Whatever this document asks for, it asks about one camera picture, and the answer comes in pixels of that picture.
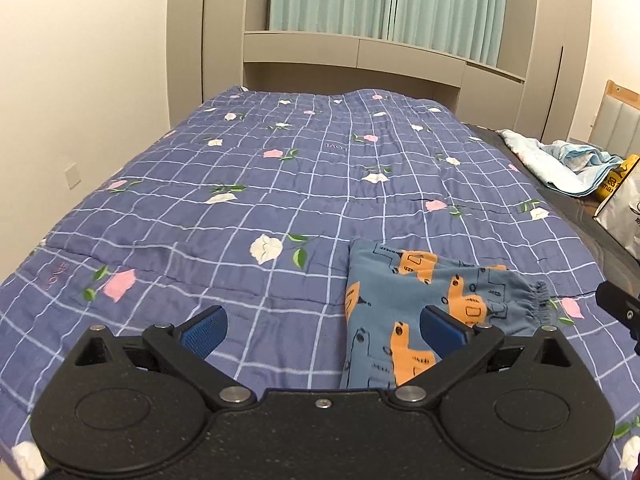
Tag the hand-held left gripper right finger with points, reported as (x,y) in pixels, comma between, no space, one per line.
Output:
(441,331)

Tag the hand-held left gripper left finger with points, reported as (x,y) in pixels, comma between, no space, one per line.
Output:
(205,334)

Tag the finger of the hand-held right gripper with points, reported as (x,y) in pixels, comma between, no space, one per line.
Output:
(622,305)

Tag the blue pants with orange print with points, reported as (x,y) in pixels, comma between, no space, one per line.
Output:
(390,280)

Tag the white and yellow paper bag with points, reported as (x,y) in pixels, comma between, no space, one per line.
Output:
(620,210)

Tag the light blue crumpled cloth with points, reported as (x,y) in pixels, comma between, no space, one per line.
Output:
(555,165)

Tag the purple floral checked blanket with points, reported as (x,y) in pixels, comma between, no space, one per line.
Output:
(200,160)

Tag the grey padded wooden panel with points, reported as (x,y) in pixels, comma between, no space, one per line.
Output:
(622,120)

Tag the beige built-in cabinet unit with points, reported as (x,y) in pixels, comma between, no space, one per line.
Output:
(310,46)

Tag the light green curtain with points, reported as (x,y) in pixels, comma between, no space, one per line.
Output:
(390,0)

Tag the white wall socket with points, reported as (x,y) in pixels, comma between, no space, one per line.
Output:
(72,176)

